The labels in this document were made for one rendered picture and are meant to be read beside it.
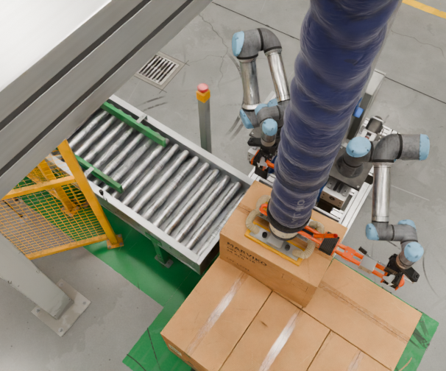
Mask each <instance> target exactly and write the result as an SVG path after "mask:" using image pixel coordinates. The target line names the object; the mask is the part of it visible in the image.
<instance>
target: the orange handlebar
mask: <svg viewBox="0 0 446 371"><path fill-rule="evenodd" d="M267 166H269V167H270V168H272V169H274V164H273V163H271V162H269V161H268V163H267ZM267 205H268V204H266V203H264V204H262V205H261V206H260V207H259V211H260V212H261V213H262V214H264V215H266V216H267V213H266V211H265V210H264V209H263V208H267ZM305 229H306V230H308V231H311V232H312V233H313V234H322V233H320V232H319V231H317V230H315V229H313V228H311V227H309V226H307V225H306V226H305ZM298 233H299V234H301V235H302V236H304V237H306V238H308V239H310V240H312V241H314V242H316V243H317V244H319V243H320V240H319V239H317V238H315V237H313V236H311V235H309V234H308V233H306V232H304V231H302V230H301V231H299V232H298ZM337 247H340V248H341V249H343V250H344V252H341V251H339V250H337V249H336V250H335V251H334V252H335V254H337V255H340V256H341V258H343V259H344V260H346V261H349V262H352V263H354V264H356V265H358V266H359V265H360V263H361V262H360V261H357V260H356V259H354V258H353V256H356V257H358V258H360V259H361V260H362V258H363V257H364V256H363V255H362V254H360V253H358V252H356V250H354V249H352V248H351V247H348V246H344V245H343V244H341V243H339V244H338V246H337ZM375 267H377V268H378V269H380V270H382V271H383V270H384V268H385V267H384V266H382V265H380V264H378V263H376V265H375ZM384 272H385V271H384ZM372 274H374V275H377V276H378V277H379V278H382V279H383V276H384V275H383V274H381V273H380V272H378V271H376V270H374V269H373V272H372Z"/></svg>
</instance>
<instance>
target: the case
mask: <svg viewBox="0 0 446 371"><path fill-rule="evenodd" d="M271 192H272V188H270V187H268V186H266V185H264V184H263V183H260V182H258V181H257V180H254V182H253V183H252V185H251V186H250V187H249V189H248V191H247V192H246V194H245V195H244V197H243V198H242V200H241V201H240V203H239V204H238V206H237V207H236V209H235V210H234V211H233V213H232V215H231V216H230V218H229V219H228V220H227V222H226V224H225V225H224V227H223V228H222V230H221V231H220V233H219V249H220V258H221V259H222V260H224V261H226V262H228V263H229V264H231V265H233V266H234V267H236V268H237V269H240V270H241V271H242V272H245V273H247V274H248V275H250V276H251V277H253V278H255V279H256V280H259V281H260V282H262V283H264V284H265V285H267V286H269V287H270V288H272V289H274V290H275V291H277V292H279V293H281V294H283V295H284V296H286V297H287V298H289V299H291V300H293V301H294V302H296V303H298V304H300V305H301V306H303V307H306V306H307V304H308V302H309V301H310V299H311V298H312V296H313V295H314V292H315V291H316V290H317V288H318V286H319V284H320V282H321V280H322V278H323V277H324V275H325V273H326V271H327V269H328V267H329V265H330V262H331V261H332V259H333V257H334V255H335V253H333V255H327V254H325V253H324V252H322V251H320V250H318V248H317V247H318V246H319V244H317V243H315V245H316V246H315V248H314V251H313V252H312V254H311V255H310V256H309V257H308V258H304V259H303V260H302V262H301V264H300V265H299V266H297V265H295V264H293V263H292V262H290V261H288V260H286V259H285V258H283V257H281V256H279V255H278V254H276V253H274V252H272V251H271V250H268V249H267V248H265V247H263V246H261V245H260V244H258V243H256V242H254V241H253V240H251V239H249V238H247V237H246V236H244V234H245V233H246V231H247V229H248V228H247V226H246V225H245V224H246V219H247V217H248V216H249V213H250V212H251V211H253V210H254V209H256V203H257V201H258V200H259V198H260V197H262V196H263V195H264V194H265V195H269V196H271ZM311 218H313V219H315V220H317V221H319V222H321V223H322V224H323V225H324V233H325V232H326V231H327V232H328V231H329V232H331V233H337V234H338V237H340V239H341V240H340V242H339V243H341V241H342V239H343V238H344V236H345V234H346V232H347V230H348V228H347V227H345V226H344V225H341V224H339V223H338V222H335V221H333V220H332V219H329V218H327V217H326V216H324V215H322V214H320V213H318V212H316V211H314V210H312V214H311ZM254 222H256V223H258V224H260V225H262V226H264V227H265V228H267V229H269V222H268V221H266V220H265V219H262V218H261V217H259V216H256V217H255V219H254ZM324 233H323V234H324ZM289 241H291V242H292V243H294V244H296V245H298V246H299V247H301V248H303V249H306V248H307V246H308V243H306V242H305V241H303V240H301V239H299V238H297V237H295V238H293V239H292V240H289Z"/></svg>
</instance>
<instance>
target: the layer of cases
mask: <svg viewBox="0 0 446 371"><path fill-rule="evenodd" d="M332 260H333V261H332V262H331V264H330V266H329V267H328V269H327V271H326V273H325V275H324V277H323V278H322V280H321V282H320V284H319V286H318V288H317V290H316V291H315V292H314V295H313V296H312V298H311V299H310V301H309V302H308V304H307V306H306V307H303V306H301V305H300V304H298V303H296V302H294V301H293V300H291V299H289V298H287V297H286V296H284V295H283V294H281V293H279V292H278V291H275V290H274V289H272V288H270V287H269V286H267V285H265V284H264V283H262V282H260V281H259V280H256V279H255V278H253V277H251V276H250V275H248V274H247V273H245V272H242V271H241V270H240V269H237V268H236V267H234V266H233V265H231V264H229V263H228V262H226V261H224V260H222V259H221V258H220V255H219V257H218V258H217V259H216V260H215V261H214V263H213V264H212V265H211V267H210V268H209V270H208V271H207V272H206V273H205V275H204V276H203V277H202V279H201V280H200V282H198V284H197V285H196V286H195V288H194V289H193V291H192V292H191V293H190V294H189V296H188V297H187V298H186V300H185V301H184V302H183V304H182V305H181V306H180V307H179V309H178V310H177V312H176V313H175V314H174V316H173V317H172V318H171V319H170V320H169V322H168V323H167V325H166V326H165V328H164V329H163V330H162V331H161V332H160V334H161V336H162V337H163V339H164V341H165V343H166V344H167V346H168V347H170V348H171V349H172V350H173V351H174V352H175V353H177V354H178V355H179V356H181V357H182V358H184V359H185V360H186V361H187V362H188V363H190V364H191V365H192V366H194V367H195V368H197V369H198V370H199V371H394V369H395V367H396V366H397V363H398V361H399V360H400V357H401V356H402V354H403V351H404V350H405V348H406V345H407V344H408V341H409V339H410V338H411V335H412V333H413V332H414V329H415V328H416V326H417V323H418V322H419V320H420V317H421V316H422V313H420V312H419V311H417V310H416V309H414V308H412V307H411V306H409V305H408V304H406V303H404V302H403V301H402V300H400V299H398V298H396V297H395V296H394V295H392V294H390V293H388V292H387V291H386V290H384V289H382V288H381V287H379V286H377V285H376V284H374V283H373V282H371V281H370V280H368V279H366V278H365V277H363V276H362V275H360V274H358V273H357V272H355V271H354V270H352V269H351V268H349V267H348V266H345V265H344V264H343V263H341V262H340V261H337V260H336V259H332Z"/></svg>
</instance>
